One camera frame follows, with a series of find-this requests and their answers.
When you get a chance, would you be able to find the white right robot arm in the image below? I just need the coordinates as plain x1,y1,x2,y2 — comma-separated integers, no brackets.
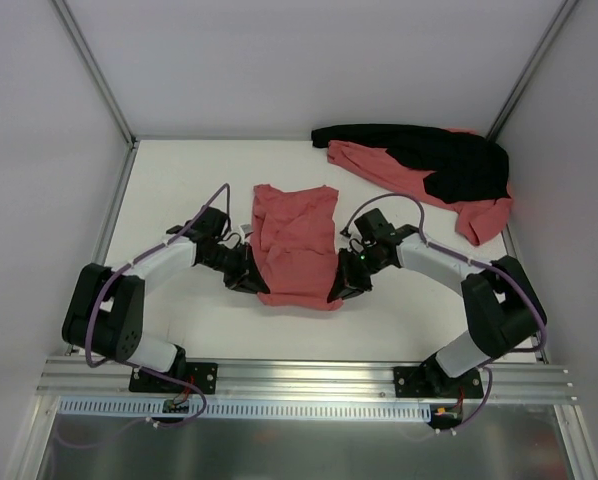
327,209,547,398

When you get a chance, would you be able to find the aluminium rail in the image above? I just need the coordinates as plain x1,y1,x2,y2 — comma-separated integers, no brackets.
502,225,550,365
66,142,140,357
36,356,580,405

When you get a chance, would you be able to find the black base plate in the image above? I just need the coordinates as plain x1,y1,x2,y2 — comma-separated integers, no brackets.
128,362,219,395
392,365,484,399

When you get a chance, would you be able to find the aluminium frame post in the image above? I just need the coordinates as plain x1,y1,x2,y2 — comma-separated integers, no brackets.
49,0,136,147
486,0,581,141

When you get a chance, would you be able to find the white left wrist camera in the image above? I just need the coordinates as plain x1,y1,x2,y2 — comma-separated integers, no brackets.
237,224,253,241

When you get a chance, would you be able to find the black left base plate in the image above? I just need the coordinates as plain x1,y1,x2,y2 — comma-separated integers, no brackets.
128,362,219,395

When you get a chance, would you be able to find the left side aluminium rail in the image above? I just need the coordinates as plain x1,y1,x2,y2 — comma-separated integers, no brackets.
66,142,140,357

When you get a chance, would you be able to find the white slotted cable duct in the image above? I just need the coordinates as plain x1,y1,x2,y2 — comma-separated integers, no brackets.
58,396,431,423

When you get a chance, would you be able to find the aluminium front rail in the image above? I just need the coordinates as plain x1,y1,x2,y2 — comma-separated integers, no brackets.
36,356,580,405

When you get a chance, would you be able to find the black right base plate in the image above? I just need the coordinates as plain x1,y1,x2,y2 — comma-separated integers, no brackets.
392,365,484,399

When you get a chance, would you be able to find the pink t-shirt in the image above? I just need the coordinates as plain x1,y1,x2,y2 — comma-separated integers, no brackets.
327,128,514,247
249,184,343,311

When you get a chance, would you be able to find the left aluminium frame post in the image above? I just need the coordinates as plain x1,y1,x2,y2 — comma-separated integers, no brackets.
49,0,136,147

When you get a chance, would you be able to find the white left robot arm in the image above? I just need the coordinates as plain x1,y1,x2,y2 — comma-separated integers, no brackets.
61,207,270,391

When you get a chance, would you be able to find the right aluminium frame post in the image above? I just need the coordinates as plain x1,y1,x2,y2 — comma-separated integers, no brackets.
486,0,581,141

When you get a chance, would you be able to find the right side aluminium rail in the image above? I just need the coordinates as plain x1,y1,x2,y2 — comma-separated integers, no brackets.
502,225,550,365

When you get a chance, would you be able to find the black t-shirt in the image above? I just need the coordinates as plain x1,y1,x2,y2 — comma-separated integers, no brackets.
311,124,510,203

